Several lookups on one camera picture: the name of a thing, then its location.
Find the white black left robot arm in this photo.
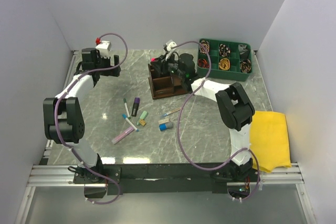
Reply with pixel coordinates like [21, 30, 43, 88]
[43, 47, 121, 183]

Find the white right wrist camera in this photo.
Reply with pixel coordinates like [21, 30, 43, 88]
[164, 40, 177, 52]

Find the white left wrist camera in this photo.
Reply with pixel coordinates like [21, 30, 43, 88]
[96, 40, 111, 58]

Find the yellow patterned rolled tie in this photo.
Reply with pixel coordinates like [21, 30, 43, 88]
[218, 58, 230, 71]

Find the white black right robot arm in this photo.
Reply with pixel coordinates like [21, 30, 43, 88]
[150, 53, 255, 181]

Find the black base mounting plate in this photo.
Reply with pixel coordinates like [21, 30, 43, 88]
[68, 161, 258, 196]

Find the dark patterned rolled tie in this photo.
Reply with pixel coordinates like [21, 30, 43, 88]
[218, 44, 231, 57]

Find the blue grey glue stick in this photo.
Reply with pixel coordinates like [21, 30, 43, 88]
[159, 121, 174, 131]

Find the green cap white marker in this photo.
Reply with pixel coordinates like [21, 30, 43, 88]
[123, 98, 131, 118]

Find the black beige floral rolled tie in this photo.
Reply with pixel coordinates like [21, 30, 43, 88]
[239, 59, 251, 73]

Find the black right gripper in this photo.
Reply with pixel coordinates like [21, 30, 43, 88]
[151, 52, 185, 80]

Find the yellow folded cloth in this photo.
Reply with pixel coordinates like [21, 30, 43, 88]
[250, 111, 291, 173]

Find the orange navy striped rolled tie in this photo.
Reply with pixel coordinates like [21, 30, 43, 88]
[197, 59, 209, 69]

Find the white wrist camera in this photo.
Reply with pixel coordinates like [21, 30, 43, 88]
[164, 40, 177, 52]
[96, 40, 111, 58]

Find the lilac pen case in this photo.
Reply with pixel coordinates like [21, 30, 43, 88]
[112, 126, 134, 145]

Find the pink black floral rolled tie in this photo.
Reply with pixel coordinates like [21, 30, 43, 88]
[199, 40, 210, 54]

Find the brown wooden desk organizer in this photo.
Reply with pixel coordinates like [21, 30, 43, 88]
[148, 61, 196, 100]

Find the grey folded cloth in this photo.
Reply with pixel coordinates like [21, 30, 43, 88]
[238, 44, 250, 60]

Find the green divided storage tray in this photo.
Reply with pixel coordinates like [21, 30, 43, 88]
[197, 38, 253, 81]

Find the aluminium frame rail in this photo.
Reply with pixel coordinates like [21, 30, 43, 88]
[27, 163, 304, 187]

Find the blue tip long marker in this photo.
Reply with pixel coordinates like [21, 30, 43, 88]
[161, 108, 181, 118]

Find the black purple highlighter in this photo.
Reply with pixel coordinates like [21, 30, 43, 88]
[131, 97, 140, 117]

